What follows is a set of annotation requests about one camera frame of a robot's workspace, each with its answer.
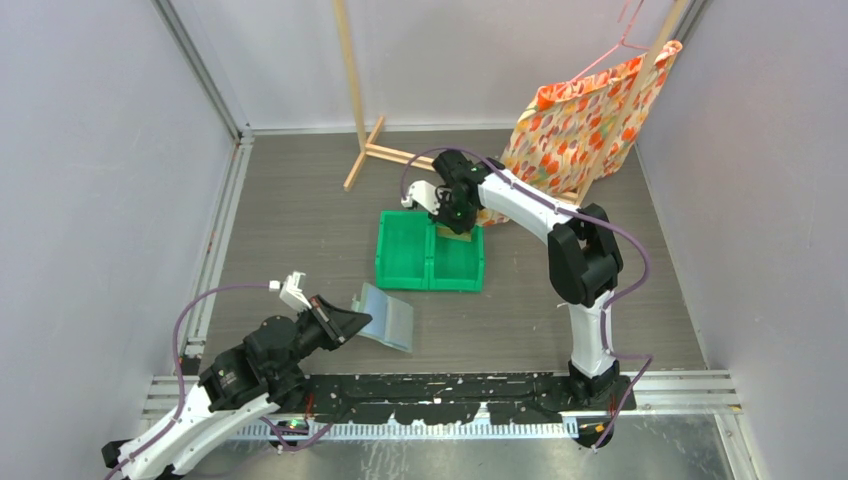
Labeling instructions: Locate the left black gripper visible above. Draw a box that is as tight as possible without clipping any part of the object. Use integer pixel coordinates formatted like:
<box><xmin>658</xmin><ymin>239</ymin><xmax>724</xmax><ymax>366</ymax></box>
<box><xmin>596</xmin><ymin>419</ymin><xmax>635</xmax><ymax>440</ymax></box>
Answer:
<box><xmin>270</xmin><ymin>294</ymin><xmax>372</xmax><ymax>379</ymax></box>

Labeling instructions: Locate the sage green card holder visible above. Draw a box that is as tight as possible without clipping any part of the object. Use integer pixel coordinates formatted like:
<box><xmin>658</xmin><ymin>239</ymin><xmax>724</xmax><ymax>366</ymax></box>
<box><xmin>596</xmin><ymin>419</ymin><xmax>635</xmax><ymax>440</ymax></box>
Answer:
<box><xmin>352</xmin><ymin>283</ymin><xmax>414</xmax><ymax>353</ymax></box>

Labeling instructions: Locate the green plastic double bin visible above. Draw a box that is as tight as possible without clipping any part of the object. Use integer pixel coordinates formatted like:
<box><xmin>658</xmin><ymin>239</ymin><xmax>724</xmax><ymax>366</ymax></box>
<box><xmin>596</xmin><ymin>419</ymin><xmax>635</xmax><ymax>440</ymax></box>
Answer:
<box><xmin>374</xmin><ymin>211</ymin><xmax>486</xmax><ymax>293</ymax></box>

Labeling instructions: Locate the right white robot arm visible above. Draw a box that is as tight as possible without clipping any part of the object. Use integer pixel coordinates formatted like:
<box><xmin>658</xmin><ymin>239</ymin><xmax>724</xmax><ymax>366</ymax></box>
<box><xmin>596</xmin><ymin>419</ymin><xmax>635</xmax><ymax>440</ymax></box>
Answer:
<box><xmin>402</xmin><ymin>149</ymin><xmax>623</xmax><ymax>411</ymax></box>

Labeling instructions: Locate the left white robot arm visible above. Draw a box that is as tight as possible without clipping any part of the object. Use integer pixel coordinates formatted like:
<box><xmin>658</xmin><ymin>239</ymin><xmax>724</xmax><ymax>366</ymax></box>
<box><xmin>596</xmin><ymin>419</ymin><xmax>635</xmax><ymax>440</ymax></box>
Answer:
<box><xmin>101</xmin><ymin>295</ymin><xmax>372</xmax><ymax>479</ymax></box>

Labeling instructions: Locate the wooden clothes rack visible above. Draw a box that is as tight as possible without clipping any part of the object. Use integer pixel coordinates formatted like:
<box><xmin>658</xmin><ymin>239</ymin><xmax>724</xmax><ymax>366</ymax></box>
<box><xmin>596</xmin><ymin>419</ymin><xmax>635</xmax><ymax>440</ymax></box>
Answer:
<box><xmin>332</xmin><ymin>1</ymin><xmax>690</xmax><ymax>206</ymax></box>

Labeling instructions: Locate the floral orange fabric bag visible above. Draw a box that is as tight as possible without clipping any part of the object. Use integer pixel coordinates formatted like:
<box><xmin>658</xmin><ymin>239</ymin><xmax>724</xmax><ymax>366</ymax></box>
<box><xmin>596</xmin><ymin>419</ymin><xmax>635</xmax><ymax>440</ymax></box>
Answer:
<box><xmin>499</xmin><ymin>40</ymin><xmax>683</xmax><ymax>197</ymax></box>

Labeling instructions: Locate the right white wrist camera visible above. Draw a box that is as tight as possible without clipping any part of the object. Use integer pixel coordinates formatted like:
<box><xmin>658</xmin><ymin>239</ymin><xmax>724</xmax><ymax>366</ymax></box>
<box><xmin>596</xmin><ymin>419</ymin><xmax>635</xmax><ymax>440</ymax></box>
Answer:
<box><xmin>401</xmin><ymin>180</ymin><xmax>440</xmax><ymax>214</ymax></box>

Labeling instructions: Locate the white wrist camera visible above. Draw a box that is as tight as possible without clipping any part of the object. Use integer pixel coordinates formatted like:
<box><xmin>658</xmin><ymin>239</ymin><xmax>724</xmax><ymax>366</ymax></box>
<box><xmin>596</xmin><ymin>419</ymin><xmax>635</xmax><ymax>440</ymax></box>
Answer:
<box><xmin>279</xmin><ymin>271</ymin><xmax>312</xmax><ymax>313</ymax></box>
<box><xmin>401</xmin><ymin>180</ymin><xmax>440</xmax><ymax>214</ymax></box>

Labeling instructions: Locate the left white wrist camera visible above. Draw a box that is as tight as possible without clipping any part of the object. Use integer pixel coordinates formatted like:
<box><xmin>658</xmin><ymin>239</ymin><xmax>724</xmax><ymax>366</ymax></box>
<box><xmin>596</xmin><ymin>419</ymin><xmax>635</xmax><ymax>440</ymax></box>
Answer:
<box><xmin>279</xmin><ymin>271</ymin><xmax>312</xmax><ymax>313</ymax></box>

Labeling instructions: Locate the aluminium rail with slots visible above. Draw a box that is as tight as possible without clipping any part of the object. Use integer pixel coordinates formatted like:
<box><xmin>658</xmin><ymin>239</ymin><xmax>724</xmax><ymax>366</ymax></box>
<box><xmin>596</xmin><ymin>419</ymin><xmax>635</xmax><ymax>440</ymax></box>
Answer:
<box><xmin>175</xmin><ymin>415</ymin><xmax>584</xmax><ymax>441</ymax></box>

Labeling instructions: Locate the pink wire hanger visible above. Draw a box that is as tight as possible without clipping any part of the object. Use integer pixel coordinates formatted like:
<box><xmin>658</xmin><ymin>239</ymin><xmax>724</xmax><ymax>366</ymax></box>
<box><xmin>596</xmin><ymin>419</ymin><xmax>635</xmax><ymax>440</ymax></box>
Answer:
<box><xmin>570</xmin><ymin>0</ymin><xmax>649</xmax><ymax>82</ymax></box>

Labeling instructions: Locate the aluminium corner frame post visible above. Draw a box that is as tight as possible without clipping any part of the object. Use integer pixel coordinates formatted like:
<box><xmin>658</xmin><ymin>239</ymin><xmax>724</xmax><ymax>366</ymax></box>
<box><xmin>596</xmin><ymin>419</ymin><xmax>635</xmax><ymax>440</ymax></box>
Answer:
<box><xmin>152</xmin><ymin>0</ymin><xmax>245</xmax><ymax>144</ymax></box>

